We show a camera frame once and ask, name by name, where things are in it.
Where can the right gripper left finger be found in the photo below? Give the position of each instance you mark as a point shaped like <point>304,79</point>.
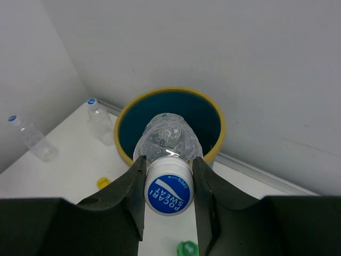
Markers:
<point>109,222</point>

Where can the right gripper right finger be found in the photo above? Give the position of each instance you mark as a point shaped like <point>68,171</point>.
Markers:
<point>231,222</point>

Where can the clear bottle blue cap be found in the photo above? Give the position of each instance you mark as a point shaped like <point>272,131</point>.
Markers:
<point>170,146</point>

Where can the blue bin yellow rim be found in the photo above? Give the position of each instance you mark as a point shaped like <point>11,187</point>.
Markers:
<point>201,112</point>

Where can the small bottle yellow cap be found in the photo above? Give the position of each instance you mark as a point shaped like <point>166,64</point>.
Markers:
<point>102,182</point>

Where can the green plastic bottle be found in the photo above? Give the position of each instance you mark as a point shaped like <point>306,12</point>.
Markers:
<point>187,248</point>

